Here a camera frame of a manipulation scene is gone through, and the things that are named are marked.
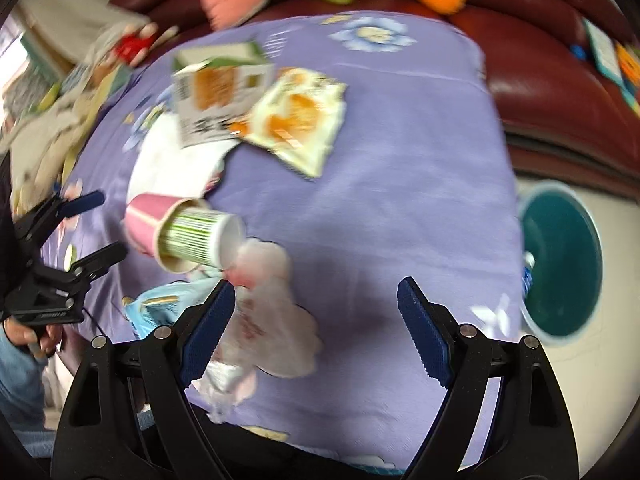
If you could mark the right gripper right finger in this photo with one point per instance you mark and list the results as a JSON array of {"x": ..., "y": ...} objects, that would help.
[{"x": 459, "y": 357}]

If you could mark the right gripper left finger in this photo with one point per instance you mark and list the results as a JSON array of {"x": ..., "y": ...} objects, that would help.
[{"x": 170, "y": 358}]

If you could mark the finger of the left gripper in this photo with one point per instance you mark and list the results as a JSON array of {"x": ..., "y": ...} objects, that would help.
[
  {"x": 90, "y": 262},
  {"x": 41, "y": 221}
]

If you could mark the white paper towel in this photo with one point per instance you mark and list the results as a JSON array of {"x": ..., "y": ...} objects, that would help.
[{"x": 164, "y": 167}]

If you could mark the teal trash bin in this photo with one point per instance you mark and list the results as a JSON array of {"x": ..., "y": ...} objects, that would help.
[{"x": 562, "y": 262}]

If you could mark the person's left hand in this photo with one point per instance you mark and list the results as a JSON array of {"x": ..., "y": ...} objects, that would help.
[{"x": 24, "y": 336}]

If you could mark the light blue wrapper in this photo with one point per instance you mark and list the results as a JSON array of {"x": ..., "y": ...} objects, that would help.
[{"x": 164, "y": 304}]

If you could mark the crumpled white plastic bag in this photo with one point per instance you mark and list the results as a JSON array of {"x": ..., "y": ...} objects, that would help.
[{"x": 267, "y": 331}]

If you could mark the pink paper cup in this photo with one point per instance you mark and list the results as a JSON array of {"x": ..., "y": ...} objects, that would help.
[{"x": 145, "y": 217}]

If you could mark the green white paper cup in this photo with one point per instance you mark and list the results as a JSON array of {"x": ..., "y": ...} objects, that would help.
[{"x": 195, "y": 236}]

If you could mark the purple floral tablecloth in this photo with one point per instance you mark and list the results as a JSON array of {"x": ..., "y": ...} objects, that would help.
[{"x": 418, "y": 184}]

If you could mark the red dressed small doll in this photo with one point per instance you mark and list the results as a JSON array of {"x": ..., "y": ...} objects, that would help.
[{"x": 136, "y": 43}]

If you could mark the white green carton box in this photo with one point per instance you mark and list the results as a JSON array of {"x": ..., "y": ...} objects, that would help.
[{"x": 215, "y": 86}]

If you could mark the dark red leather sofa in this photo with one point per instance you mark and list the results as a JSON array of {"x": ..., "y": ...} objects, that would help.
[{"x": 563, "y": 120}]

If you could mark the orange white snack bag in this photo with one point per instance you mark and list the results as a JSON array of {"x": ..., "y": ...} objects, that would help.
[{"x": 297, "y": 119}]

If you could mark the blue small ball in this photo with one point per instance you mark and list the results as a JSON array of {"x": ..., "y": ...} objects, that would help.
[{"x": 579, "y": 52}]

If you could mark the teal picture book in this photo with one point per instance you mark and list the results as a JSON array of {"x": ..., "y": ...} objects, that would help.
[{"x": 604, "y": 53}]

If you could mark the colourful toy books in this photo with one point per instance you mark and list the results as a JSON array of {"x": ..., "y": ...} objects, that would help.
[{"x": 628, "y": 60}]

